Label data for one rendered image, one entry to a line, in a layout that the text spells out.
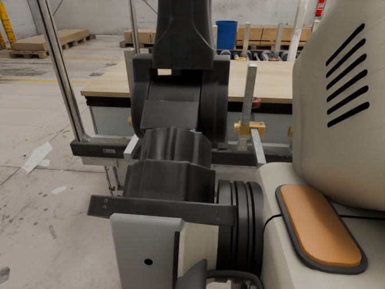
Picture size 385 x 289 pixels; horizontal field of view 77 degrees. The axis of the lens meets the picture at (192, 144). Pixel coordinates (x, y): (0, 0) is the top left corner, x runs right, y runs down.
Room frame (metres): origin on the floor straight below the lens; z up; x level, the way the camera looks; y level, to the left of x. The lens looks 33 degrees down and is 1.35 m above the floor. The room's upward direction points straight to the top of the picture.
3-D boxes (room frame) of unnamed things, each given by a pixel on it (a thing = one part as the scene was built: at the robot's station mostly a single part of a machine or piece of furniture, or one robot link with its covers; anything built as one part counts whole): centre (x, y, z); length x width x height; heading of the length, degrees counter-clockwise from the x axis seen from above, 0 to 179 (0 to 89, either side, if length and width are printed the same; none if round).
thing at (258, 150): (0.92, -0.27, 0.81); 0.43 x 0.03 x 0.04; 174
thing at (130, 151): (0.97, 0.22, 0.82); 0.43 x 0.03 x 0.04; 174
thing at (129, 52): (1.04, 0.26, 0.92); 0.04 x 0.04 x 0.48; 84
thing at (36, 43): (7.17, 3.74, 0.23); 2.41 x 0.77 x 0.17; 176
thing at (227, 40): (6.58, -0.84, 0.36); 0.59 x 0.57 x 0.73; 174
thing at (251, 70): (0.99, -0.24, 0.87); 0.04 x 0.04 x 0.48; 84
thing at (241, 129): (0.99, -0.26, 0.81); 0.14 x 0.06 x 0.05; 84
